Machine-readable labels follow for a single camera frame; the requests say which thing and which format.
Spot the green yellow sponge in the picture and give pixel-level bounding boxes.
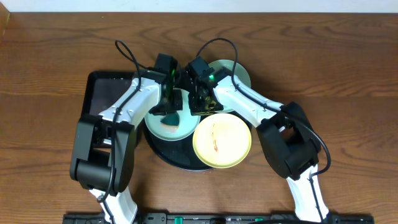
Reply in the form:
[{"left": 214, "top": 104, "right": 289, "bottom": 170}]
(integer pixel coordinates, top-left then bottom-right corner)
[{"left": 160, "top": 113, "right": 180, "bottom": 128}]

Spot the light blue plate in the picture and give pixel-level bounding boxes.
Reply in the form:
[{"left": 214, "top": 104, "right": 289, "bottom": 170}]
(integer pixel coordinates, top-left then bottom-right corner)
[{"left": 144, "top": 89, "right": 201, "bottom": 141}]

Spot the yellow plate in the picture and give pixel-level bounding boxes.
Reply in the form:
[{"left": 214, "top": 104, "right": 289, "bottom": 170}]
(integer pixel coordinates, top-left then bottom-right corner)
[{"left": 193, "top": 113, "right": 252, "bottom": 169}]

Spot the pale green plate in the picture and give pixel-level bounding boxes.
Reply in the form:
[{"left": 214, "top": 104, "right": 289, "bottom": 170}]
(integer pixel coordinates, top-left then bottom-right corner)
[{"left": 206, "top": 58, "right": 252, "bottom": 113}]

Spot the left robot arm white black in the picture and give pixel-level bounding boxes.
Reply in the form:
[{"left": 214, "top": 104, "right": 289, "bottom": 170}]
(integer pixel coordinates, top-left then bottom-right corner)
[{"left": 70, "top": 68, "right": 182, "bottom": 223}]

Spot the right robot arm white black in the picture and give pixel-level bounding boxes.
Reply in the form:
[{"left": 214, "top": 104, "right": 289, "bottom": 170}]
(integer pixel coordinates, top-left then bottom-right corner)
[{"left": 190, "top": 68, "right": 329, "bottom": 223}]

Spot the round black serving tray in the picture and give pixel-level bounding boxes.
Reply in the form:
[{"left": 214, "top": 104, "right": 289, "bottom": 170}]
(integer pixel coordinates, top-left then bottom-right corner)
[{"left": 142, "top": 67, "right": 253, "bottom": 171}]

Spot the black rectangular sponge tray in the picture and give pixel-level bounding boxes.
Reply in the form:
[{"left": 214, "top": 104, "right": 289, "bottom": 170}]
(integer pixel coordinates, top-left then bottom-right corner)
[{"left": 80, "top": 70, "right": 139, "bottom": 147}]

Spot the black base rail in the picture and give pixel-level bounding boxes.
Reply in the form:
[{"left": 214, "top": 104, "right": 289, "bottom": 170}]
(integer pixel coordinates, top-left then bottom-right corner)
[{"left": 62, "top": 213, "right": 375, "bottom": 224}]

